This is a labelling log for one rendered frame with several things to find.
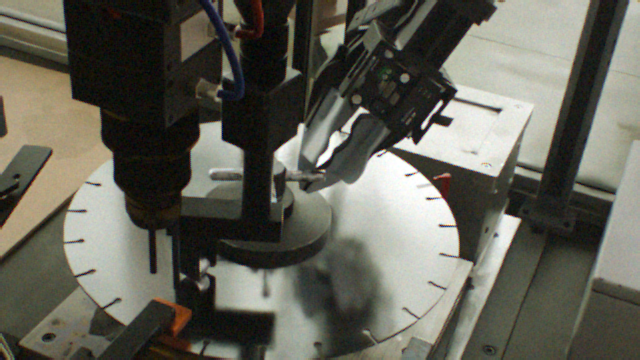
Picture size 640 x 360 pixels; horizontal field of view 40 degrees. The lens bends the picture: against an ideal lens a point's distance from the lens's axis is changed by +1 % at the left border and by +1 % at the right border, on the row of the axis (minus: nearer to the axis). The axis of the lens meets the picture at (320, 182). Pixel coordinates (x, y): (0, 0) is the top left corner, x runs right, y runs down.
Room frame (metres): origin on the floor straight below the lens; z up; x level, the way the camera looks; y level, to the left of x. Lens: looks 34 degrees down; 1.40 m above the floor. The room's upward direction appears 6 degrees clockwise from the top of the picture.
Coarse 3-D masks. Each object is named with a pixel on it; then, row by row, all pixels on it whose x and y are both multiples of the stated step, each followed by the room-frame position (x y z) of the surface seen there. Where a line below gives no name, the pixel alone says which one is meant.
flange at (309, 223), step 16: (208, 192) 0.61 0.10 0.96; (224, 192) 0.61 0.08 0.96; (240, 192) 0.59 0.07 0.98; (288, 192) 0.60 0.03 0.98; (304, 192) 0.62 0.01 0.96; (288, 208) 0.58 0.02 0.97; (304, 208) 0.59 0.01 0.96; (320, 208) 0.60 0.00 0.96; (288, 224) 0.57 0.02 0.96; (304, 224) 0.57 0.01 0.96; (320, 224) 0.58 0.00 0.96; (224, 240) 0.54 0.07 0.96; (288, 240) 0.55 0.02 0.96; (304, 240) 0.55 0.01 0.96; (320, 240) 0.56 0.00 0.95; (240, 256) 0.54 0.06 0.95; (256, 256) 0.53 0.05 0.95; (272, 256) 0.53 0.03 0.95; (288, 256) 0.54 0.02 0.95
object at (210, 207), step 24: (264, 168) 0.50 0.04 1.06; (264, 192) 0.50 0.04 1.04; (192, 216) 0.50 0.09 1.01; (216, 216) 0.50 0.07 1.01; (240, 216) 0.50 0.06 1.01; (264, 216) 0.50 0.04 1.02; (192, 240) 0.50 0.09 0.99; (216, 240) 0.51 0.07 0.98; (240, 240) 0.50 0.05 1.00; (264, 240) 0.50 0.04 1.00; (192, 264) 0.50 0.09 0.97; (216, 264) 0.51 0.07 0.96
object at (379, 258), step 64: (192, 192) 0.62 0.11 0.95; (320, 192) 0.64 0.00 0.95; (384, 192) 0.65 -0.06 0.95; (128, 256) 0.52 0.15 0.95; (320, 256) 0.55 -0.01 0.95; (384, 256) 0.55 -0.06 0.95; (448, 256) 0.56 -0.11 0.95; (128, 320) 0.45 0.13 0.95; (192, 320) 0.46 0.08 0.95; (256, 320) 0.46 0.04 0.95; (320, 320) 0.47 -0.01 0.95; (384, 320) 0.48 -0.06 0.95
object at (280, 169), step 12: (276, 168) 0.59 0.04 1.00; (216, 180) 0.58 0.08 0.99; (228, 180) 0.58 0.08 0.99; (240, 180) 0.58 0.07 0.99; (276, 180) 0.58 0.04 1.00; (288, 180) 0.59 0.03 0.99; (300, 180) 0.59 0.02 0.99; (312, 180) 0.59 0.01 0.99; (324, 180) 0.59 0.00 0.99; (276, 192) 0.58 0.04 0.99
